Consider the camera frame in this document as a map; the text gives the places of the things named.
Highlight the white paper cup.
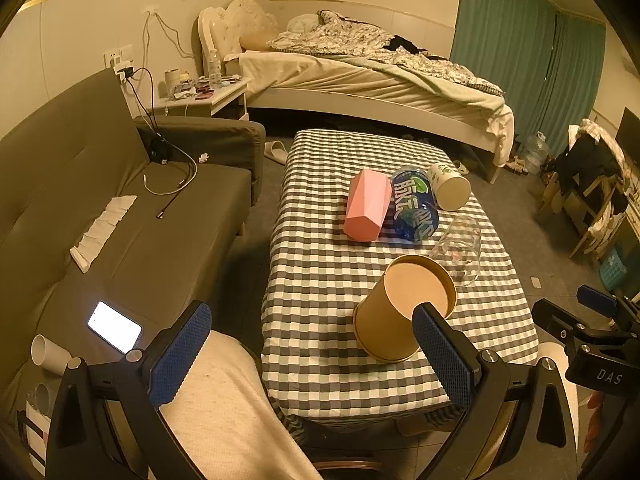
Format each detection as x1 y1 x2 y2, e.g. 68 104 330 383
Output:
31 334 71 377

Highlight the lit smartphone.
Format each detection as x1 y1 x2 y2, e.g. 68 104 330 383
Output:
87 301 143 353

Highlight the table with checked cloth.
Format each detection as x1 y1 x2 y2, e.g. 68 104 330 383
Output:
260 129 540 428

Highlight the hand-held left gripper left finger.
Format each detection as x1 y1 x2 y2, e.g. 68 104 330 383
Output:
45 301 213 480

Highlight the black jacket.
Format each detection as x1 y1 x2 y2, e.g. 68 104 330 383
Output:
554 135 626 197

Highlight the person's left leg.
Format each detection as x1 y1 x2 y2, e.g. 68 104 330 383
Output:
159 330 323 480

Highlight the beige slipper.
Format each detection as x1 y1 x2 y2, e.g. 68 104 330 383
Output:
263 141 290 165

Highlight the white wall socket panel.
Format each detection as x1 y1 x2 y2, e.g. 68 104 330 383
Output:
104 46 135 82

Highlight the black garment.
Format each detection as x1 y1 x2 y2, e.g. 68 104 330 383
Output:
384 35 427 54

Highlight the clear glass cup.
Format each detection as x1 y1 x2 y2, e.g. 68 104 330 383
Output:
429 217 482 287

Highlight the brown paper cup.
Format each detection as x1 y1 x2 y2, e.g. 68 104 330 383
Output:
352 254 458 364

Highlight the large water jug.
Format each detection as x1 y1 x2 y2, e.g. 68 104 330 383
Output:
522 131 550 174

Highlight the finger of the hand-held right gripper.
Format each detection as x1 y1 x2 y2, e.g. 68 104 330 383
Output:
576 285 626 319
531 298 591 354

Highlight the white folded tissue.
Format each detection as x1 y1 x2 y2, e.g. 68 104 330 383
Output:
70 195 138 273

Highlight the white printed cup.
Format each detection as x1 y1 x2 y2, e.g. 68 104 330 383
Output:
427 162 472 211

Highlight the white wall cable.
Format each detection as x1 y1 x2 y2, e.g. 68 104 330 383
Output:
142 9 199 62

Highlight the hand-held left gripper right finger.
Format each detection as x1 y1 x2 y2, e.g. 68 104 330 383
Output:
411 302 580 480

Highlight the beige pillow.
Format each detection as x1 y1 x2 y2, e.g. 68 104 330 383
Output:
240 27 281 52

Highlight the green curtain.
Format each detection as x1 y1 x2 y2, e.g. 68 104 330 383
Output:
450 0 608 137

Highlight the white bedside table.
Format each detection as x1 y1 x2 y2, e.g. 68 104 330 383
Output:
152 77 253 122

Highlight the black charging cable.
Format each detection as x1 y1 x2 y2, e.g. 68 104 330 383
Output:
155 152 199 220

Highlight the white charging cable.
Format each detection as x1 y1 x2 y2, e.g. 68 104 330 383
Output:
144 160 198 195

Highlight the wooden chair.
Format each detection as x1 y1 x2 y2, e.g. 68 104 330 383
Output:
537 170 632 261

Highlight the black television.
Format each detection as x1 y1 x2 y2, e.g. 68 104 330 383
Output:
614 107 640 169

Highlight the patterned blanket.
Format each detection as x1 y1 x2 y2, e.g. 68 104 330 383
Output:
267 10 506 97

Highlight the white bed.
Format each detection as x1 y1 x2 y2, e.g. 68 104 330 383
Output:
197 0 516 183

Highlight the grey sofa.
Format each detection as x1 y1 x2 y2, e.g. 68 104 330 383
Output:
0 67 267 411

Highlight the blue plastic basket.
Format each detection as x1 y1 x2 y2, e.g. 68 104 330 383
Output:
599 250 629 291

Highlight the pink faceted cup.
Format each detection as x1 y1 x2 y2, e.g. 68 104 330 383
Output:
343 169 395 243

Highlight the black wall cable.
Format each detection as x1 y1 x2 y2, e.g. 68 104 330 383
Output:
125 67 167 147

